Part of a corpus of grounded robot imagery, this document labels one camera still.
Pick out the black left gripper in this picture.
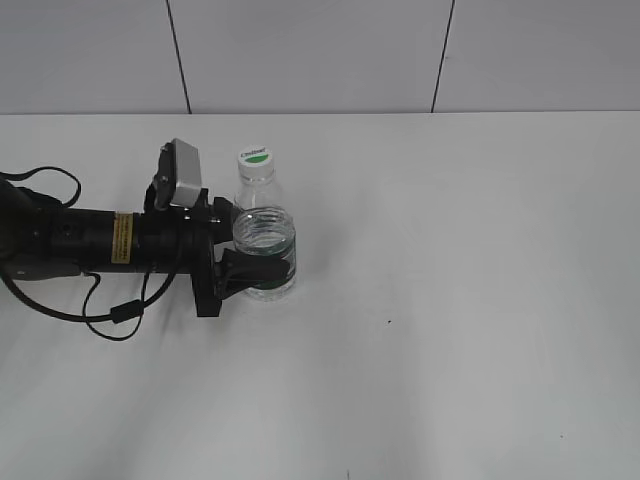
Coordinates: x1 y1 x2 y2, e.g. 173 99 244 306
133 187 292 318

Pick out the clear cestbon water bottle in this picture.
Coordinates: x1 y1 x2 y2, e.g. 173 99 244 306
233 172 297 301

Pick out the white green bottle cap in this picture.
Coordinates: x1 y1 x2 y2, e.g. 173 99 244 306
237 145 275 179

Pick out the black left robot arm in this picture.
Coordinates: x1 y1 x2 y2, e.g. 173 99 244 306
1 180 290 323

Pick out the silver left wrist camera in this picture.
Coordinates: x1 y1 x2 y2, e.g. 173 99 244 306
152 138 202 211

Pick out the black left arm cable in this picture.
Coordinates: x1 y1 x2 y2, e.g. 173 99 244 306
0 164 174 344

